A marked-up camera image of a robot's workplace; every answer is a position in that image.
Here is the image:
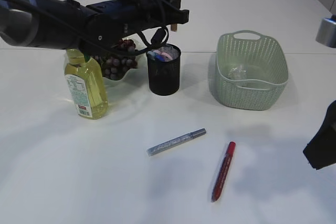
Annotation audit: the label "clear plastic sheet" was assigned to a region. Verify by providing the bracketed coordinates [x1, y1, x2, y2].
[227, 64, 258, 88]

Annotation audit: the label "green wavy glass plate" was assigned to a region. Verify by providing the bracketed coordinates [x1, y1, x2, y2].
[103, 37, 146, 86]

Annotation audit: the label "blue scissors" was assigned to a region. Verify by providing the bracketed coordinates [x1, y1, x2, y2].
[146, 51, 166, 62]

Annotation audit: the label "clear plastic ruler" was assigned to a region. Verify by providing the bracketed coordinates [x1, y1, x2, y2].
[160, 44, 175, 54]

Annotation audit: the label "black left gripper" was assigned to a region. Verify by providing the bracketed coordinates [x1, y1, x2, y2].
[81, 0, 190, 51]

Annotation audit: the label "silver marker pen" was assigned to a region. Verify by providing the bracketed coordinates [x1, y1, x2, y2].
[146, 129, 206, 156]

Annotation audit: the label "yellow tea bottle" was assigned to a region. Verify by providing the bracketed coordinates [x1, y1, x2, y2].
[64, 49, 109, 120]

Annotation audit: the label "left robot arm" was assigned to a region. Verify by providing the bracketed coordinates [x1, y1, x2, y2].
[1, 0, 190, 55]

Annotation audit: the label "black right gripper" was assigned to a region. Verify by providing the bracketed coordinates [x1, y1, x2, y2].
[303, 101, 335, 170]

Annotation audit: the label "purple grape bunch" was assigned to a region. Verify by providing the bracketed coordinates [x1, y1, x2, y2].
[93, 39, 138, 81]

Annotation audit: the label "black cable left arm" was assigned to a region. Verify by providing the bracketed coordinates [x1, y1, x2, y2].
[0, 0, 170, 57]

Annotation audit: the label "black mesh pen cup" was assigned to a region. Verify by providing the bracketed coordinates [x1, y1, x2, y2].
[146, 44, 181, 96]

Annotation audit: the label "green woven plastic basket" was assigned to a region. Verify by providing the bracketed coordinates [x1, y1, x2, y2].
[214, 30, 289, 111]

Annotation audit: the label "pink scissors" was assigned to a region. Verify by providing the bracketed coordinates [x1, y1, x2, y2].
[154, 50, 173, 62]

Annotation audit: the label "red marker pen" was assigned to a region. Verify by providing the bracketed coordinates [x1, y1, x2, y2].
[212, 141, 236, 202]

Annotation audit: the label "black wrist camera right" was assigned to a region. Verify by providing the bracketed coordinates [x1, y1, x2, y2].
[316, 15, 336, 48]

